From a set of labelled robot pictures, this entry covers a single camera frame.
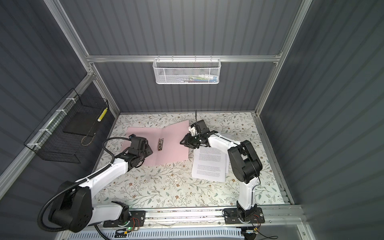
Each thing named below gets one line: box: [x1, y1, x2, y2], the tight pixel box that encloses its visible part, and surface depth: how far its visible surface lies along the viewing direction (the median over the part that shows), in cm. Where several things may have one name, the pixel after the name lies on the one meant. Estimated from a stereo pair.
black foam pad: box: [63, 112, 101, 137], surface depth 77 cm
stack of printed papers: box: [191, 146, 229, 183], surface depth 93 cm
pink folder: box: [121, 120, 190, 166], surface depth 101 cm
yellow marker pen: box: [97, 107, 108, 122], surface depth 82 cm
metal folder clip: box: [158, 138, 164, 151], surface depth 104 cm
